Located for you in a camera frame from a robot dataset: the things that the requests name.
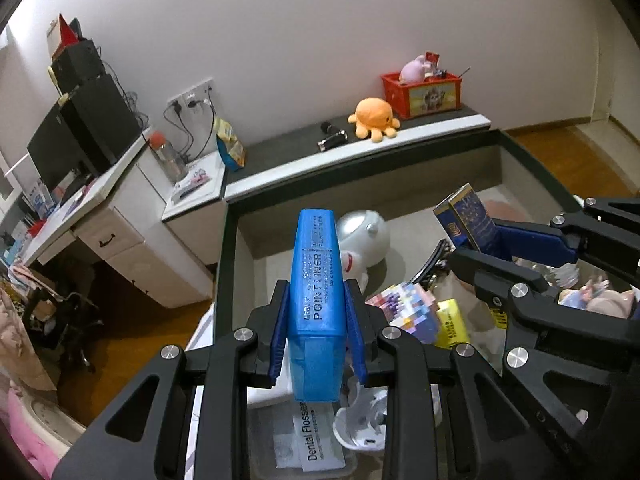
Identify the white desk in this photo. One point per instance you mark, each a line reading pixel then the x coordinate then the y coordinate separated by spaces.
pixel 130 230

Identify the white bed frame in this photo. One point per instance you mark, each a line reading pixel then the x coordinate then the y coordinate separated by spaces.
pixel 45 420

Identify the red plastic crate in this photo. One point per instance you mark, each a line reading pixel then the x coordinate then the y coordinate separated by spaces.
pixel 430 97

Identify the pink plush toy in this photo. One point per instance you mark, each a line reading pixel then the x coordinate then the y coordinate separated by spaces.
pixel 415 71

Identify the red packet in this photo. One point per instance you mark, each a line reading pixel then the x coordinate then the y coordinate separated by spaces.
pixel 432 59

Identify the small red object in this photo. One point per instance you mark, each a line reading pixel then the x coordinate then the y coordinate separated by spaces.
pixel 34 229

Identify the blue yellow snack bag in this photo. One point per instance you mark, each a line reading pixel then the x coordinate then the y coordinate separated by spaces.
pixel 230 147

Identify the yellow small box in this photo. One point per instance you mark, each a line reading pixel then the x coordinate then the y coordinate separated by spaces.
pixel 452 320

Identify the colourful block cube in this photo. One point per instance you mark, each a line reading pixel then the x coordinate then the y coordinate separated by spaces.
pixel 407 310

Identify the clear bottle red cap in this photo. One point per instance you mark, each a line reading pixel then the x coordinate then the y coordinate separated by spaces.
pixel 167 157

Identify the small black speaker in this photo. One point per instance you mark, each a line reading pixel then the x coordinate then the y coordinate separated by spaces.
pixel 77 62

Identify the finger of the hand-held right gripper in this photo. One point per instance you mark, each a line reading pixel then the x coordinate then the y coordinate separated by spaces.
pixel 535 240
pixel 500 280

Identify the black chair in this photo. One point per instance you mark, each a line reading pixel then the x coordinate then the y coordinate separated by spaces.
pixel 65 325

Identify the pink down jacket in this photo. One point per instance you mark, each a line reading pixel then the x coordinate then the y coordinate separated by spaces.
pixel 22 350

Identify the clear plastic floss box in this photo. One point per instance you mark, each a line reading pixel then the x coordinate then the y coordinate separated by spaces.
pixel 310 445

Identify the black computer monitor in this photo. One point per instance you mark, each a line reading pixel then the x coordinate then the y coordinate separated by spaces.
pixel 55 150

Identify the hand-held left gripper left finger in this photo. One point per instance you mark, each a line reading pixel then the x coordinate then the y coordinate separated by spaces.
pixel 279 340

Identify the white bedside cabinet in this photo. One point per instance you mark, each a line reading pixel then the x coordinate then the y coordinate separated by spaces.
pixel 200 230

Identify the black keyboard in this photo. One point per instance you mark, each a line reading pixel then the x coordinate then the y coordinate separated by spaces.
pixel 75 190

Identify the black hair claw clip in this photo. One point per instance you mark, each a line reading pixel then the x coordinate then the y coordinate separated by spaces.
pixel 432 260

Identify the blue pen case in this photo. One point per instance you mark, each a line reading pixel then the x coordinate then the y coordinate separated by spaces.
pixel 315 285

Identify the white plastic case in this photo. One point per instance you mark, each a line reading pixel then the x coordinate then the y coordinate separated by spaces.
pixel 360 430

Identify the small yellow desk fan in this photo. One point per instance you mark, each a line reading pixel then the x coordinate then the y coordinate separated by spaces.
pixel 54 76

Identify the pink blanket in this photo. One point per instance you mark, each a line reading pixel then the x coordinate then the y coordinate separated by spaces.
pixel 35 455

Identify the black flashlight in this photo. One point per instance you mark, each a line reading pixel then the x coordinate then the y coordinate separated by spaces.
pixel 332 141

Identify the white cardboard box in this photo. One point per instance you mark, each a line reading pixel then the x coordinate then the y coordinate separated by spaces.
pixel 265 397

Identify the white wall socket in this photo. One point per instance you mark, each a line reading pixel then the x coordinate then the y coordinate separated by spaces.
pixel 192 94

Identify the orange octopus plush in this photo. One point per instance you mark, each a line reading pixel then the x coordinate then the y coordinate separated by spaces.
pixel 375 117

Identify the blue white packet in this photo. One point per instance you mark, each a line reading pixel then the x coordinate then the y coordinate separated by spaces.
pixel 42 200

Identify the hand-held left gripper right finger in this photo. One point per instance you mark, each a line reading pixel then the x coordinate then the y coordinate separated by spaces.
pixel 356 345

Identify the red desk calendar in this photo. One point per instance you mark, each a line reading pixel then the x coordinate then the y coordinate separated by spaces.
pixel 65 35

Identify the pink packet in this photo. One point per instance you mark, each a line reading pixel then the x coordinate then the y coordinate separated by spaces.
pixel 192 182

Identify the large black speaker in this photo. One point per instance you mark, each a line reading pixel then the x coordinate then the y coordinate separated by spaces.
pixel 100 115

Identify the white astronaut toy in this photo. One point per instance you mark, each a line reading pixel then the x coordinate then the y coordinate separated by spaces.
pixel 362 240

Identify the pink black storage box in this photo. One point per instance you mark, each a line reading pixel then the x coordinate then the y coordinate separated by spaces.
pixel 350 180

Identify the dark blue gold box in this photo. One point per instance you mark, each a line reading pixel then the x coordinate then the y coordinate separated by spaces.
pixel 470 220

